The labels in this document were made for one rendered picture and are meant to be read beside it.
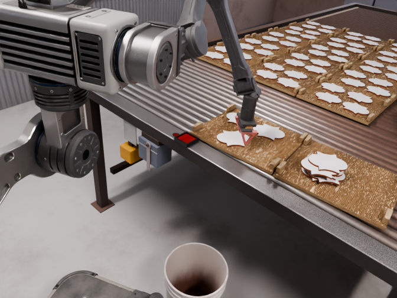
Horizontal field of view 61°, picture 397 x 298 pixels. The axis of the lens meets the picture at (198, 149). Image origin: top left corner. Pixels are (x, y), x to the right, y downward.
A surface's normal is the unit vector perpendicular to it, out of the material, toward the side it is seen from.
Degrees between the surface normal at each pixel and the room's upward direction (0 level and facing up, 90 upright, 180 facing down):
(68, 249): 0
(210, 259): 87
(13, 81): 90
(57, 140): 90
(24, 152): 90
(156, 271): 0
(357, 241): 0
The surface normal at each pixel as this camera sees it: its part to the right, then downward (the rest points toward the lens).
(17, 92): 0.77, 0.41
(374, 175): 0.08, -0.82
